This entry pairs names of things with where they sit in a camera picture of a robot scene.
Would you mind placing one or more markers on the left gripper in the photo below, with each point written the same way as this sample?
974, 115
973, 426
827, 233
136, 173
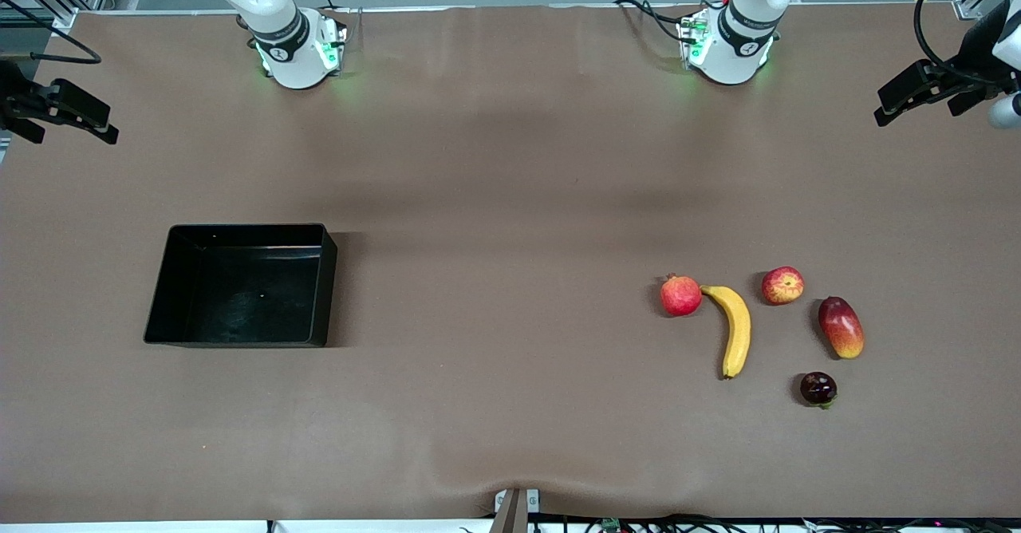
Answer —
975, 56

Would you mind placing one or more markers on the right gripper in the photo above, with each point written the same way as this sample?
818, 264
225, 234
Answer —
9, 94

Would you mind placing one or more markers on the red yellow apple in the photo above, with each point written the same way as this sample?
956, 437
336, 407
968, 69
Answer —
782, 286

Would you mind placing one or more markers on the black plastic box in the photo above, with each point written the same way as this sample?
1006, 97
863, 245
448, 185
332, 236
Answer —
239, 294

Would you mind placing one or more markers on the yellow banana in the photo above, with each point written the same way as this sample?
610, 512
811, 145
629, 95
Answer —
738, 329

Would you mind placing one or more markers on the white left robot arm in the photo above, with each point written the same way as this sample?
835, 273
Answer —
730, 54

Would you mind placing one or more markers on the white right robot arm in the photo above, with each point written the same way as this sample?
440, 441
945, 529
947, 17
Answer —
291, 54

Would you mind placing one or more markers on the red yellow mango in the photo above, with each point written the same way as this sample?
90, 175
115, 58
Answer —
841, 327

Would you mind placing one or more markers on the dark purple mangosteen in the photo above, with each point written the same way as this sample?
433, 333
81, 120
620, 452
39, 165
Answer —
817, 388

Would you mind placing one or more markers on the red pomegranate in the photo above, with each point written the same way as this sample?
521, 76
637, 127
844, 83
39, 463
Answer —
680, 296

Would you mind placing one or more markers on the brown table cover cloth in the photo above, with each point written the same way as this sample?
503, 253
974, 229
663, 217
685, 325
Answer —
510, 198

